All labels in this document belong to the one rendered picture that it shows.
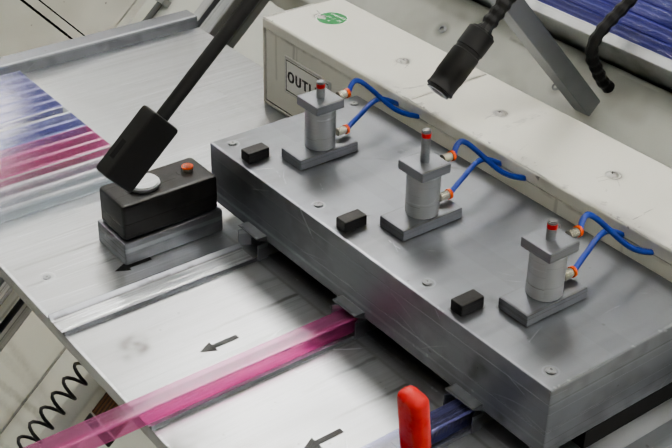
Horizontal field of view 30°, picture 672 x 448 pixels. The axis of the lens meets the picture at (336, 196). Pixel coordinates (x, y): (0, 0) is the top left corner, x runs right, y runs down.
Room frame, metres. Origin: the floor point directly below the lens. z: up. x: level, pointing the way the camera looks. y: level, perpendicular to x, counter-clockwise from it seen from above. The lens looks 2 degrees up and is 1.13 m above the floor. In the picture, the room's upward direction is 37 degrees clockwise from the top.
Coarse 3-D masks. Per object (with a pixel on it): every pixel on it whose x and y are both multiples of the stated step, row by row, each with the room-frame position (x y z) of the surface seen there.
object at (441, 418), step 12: (444, 408) 0.73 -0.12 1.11; (456, 408) 0.73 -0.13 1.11; (468, 408) 0.73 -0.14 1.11; (432, 420) 0.72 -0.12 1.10; (444, 420) 0.72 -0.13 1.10; (456, 420) 0.72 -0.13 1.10; (468, 420) 0.73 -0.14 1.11; (396, 432) 0.71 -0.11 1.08; (432, 432) 0.71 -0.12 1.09; (444, 432) 0.72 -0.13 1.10; (372, 444) 0.70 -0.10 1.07; (384, 444) 0.70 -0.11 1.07; (396, 444) 0.71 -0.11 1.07; (432, 444) 0.72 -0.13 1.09
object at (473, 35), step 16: (464, 32) 0.72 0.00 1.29; (480, 32) 0.72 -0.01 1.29; (464, 48) 0.72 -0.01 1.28; (480, 48) 0.72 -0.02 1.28; (448, 64) 0.72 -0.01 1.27; (464, 64) 0.72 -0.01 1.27; (432, 80) 0.72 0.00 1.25; (448, 80) 0.72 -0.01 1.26; (464, 80) 0.72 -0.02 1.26; (448, 96) 0.72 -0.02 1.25
